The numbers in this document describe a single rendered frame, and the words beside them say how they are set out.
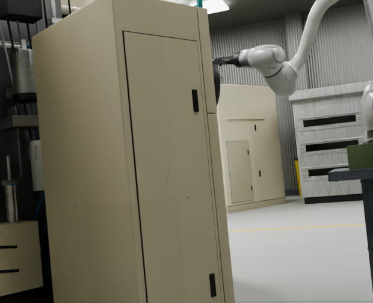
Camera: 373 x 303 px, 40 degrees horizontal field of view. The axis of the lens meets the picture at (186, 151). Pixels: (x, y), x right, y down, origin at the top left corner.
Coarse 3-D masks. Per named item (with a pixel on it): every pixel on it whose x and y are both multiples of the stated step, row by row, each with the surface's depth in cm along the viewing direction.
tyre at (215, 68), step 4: (212, 56) 259; (216, 68) 257; (216, 72) 256; (216, 76) 255; (216, 80) 255; (216, 84) 255; (216, 88) 255; (216, 92) 256; (216, 96) 256; (216, 100) 258
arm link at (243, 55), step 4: (240, 52) 232; (244, 52) 230; (240, 56) 231; (244, 56) 229; (240, 60) 232; (244, 60) 230; (240, 64) 233; (244, 64) 231; (248, 64) 229; (244, 68) 234; (248, 68) 233; (252, 68) 232
